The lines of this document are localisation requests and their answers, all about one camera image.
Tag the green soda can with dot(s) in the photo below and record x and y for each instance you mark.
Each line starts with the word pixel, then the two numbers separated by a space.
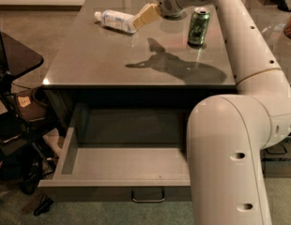
pixel 198 26

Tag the black side table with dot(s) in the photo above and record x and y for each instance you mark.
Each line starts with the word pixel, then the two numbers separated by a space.
pixel 16 59

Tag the open grey top drawer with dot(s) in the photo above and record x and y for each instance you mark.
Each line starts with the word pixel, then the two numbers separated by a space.
pixel 107 153

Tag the clear blue plastic bottle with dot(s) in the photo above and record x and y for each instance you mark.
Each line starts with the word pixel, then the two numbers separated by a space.
pixel 117 20

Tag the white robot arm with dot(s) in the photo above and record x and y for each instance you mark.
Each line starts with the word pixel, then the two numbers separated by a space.
pixel 226 133

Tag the metal drawer handle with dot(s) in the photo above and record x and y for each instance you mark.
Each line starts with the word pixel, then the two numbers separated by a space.
pixel 148 195

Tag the white ceramic bowl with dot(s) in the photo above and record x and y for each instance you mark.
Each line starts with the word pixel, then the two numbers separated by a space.
pixel 172 13

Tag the black cart frame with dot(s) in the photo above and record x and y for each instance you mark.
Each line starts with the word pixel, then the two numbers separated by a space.
pixel 23 150

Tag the brown bag with tag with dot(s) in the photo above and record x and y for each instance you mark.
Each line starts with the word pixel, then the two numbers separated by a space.
pixel 33 105

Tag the grey lower side drawer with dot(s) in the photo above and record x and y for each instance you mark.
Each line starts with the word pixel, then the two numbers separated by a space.
pixel 277 168

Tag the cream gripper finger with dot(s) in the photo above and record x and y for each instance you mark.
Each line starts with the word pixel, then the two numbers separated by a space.
pixel 148 14

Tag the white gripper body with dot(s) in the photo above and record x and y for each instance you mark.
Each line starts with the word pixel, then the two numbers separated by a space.
pixel 165 0

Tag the grey middle side drawer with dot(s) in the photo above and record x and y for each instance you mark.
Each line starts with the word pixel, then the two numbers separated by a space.
pixel 278 152

